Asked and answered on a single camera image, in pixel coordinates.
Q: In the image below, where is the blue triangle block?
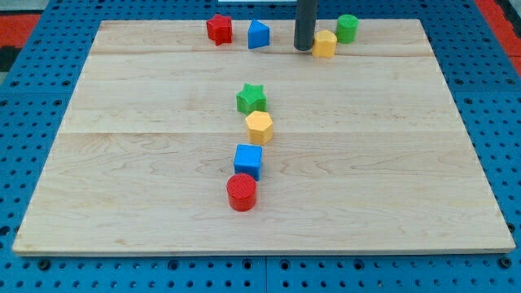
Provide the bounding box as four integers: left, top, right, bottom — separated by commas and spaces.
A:
247, 20, 270, 49

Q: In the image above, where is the yellow heart block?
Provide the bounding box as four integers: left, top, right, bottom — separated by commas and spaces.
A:
312, 30, 337, 59

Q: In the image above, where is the blue cube block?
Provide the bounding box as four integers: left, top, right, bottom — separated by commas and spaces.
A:
234, 144, 263, 181

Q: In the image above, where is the yellow hexagon block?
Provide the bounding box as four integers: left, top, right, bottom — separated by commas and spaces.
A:
245, 111, 274, 145

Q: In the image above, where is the red cylinder block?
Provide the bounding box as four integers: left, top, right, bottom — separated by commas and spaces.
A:
226, 173, 256, 212

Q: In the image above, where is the green star block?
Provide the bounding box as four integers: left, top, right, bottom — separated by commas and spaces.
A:
236, 83, 267, 115

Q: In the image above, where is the light wooden board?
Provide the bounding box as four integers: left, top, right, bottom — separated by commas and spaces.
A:
12, 19, 515, 256

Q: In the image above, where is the red star block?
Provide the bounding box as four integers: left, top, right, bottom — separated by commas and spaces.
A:
206, 14, 233, 46

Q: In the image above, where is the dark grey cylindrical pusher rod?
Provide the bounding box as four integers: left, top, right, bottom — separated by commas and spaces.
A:
294, 0, 318, 51

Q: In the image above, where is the green cylinder block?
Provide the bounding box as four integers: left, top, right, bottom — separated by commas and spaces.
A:
336, 14, 359, 44

